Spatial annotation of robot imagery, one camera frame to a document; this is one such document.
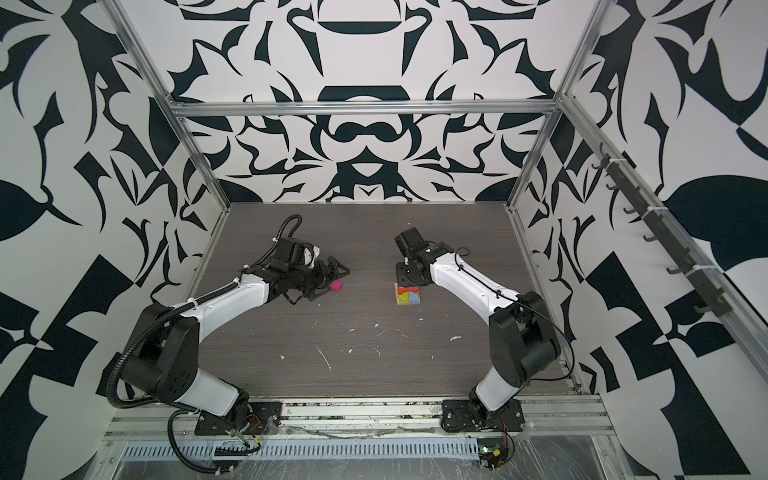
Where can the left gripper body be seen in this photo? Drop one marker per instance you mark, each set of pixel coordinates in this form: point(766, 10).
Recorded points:
point(308, 279)

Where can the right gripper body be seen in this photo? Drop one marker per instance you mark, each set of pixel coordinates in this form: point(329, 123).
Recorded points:
point(406, 275)

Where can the natural wood long block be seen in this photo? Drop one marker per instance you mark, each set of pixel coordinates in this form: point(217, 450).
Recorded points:
point(411, 289)

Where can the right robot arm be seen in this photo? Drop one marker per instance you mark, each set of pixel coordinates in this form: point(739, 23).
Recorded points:
point(523, 340)

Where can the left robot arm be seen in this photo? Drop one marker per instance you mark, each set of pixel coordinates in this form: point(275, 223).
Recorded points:
point(160, 363)

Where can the green circuit board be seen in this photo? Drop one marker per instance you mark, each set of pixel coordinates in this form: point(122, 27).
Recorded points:
point(494, 457)

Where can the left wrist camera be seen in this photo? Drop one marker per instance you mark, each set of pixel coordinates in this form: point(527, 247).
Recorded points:
point(310, 255)

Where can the white slotted cable duct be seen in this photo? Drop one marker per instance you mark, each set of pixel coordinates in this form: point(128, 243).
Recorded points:
point(338, 449)

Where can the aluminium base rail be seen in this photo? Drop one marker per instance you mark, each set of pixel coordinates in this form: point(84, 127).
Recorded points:
point(380, 417)

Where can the black wall hook rack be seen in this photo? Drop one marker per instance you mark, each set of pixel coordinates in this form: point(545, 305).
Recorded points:
point(664, 229)

